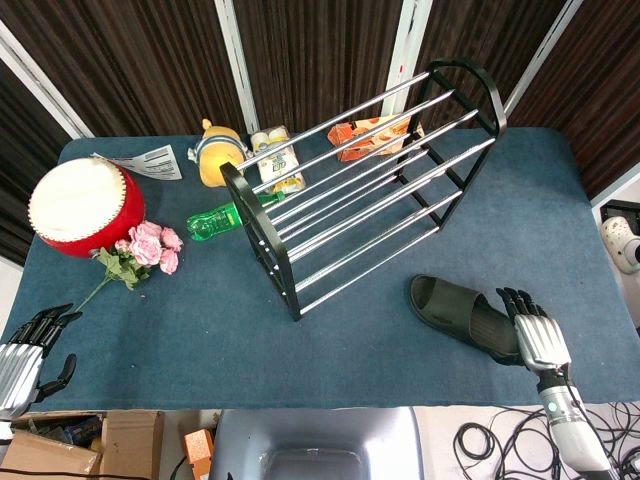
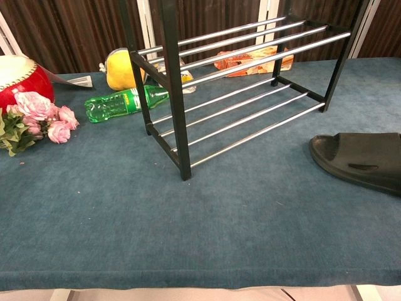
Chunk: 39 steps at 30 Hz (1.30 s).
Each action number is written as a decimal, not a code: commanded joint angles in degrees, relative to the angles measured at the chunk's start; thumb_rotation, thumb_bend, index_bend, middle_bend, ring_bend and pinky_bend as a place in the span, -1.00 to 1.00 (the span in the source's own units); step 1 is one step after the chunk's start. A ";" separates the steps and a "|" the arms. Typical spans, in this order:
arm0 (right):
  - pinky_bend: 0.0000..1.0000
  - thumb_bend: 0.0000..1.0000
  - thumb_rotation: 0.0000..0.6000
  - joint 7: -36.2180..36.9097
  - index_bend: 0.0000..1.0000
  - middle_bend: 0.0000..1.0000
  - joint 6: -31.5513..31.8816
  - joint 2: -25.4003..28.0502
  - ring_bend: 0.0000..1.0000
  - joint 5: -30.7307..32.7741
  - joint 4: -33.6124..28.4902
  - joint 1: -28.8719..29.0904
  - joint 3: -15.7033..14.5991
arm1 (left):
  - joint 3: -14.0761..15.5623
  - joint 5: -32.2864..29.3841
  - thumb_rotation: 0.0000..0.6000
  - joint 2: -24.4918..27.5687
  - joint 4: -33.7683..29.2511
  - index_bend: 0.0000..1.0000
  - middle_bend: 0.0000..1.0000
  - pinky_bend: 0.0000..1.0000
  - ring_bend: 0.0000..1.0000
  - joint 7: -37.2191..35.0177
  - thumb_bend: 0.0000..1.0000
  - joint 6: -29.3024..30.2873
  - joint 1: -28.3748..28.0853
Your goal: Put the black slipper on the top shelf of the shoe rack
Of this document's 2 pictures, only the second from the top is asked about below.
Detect black rubber slipper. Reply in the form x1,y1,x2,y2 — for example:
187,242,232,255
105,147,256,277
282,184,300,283
308,132,401,198

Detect black shoe rack chrome bars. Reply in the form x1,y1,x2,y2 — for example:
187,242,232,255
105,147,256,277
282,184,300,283
117,0,372,182

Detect clear plastic yellow wrapper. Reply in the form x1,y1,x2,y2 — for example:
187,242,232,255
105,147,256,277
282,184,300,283
155,61,197,95

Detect blue carpet table cover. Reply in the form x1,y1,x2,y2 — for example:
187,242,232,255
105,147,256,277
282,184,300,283
0,57,401,291

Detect orange snack package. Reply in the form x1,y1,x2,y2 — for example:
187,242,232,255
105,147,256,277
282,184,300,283
213,45,294,78

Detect green plastic soda bottle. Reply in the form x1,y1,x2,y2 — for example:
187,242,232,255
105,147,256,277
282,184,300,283
84,85,170,124

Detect yellow plush toy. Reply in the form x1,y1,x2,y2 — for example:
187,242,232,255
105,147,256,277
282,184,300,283
99,47,147,92

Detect white printed paper sheet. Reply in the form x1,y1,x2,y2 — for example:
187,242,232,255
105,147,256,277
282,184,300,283
46,71,93,89

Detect brown pleated curtain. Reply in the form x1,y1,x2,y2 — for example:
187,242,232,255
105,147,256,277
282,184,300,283
0,0,401,75

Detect pink artificial rose bouquet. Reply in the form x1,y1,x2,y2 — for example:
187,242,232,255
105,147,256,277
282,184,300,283
0,91,80,157

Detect red drum white skin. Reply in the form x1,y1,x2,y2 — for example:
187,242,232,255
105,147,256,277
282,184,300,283
0,55,56,114

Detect white frame post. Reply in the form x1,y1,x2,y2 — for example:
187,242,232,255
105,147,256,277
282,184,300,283
256,0,280,47
135,0,159,62
348,0,382,60
0,11,21,58

